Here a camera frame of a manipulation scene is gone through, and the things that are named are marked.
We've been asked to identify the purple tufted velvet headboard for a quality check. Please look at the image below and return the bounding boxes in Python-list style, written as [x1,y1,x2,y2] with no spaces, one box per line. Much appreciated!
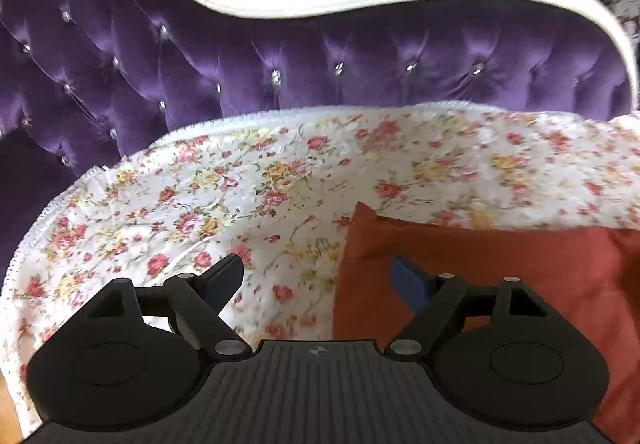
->
[1,0,637,263]

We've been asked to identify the red-brown pant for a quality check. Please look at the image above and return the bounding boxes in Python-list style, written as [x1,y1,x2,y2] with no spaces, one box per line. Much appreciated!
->
[332,204,639,443]

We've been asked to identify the white floral bed sheet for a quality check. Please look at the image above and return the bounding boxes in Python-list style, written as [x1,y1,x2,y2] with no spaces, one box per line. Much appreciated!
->
[1,102,639,434]

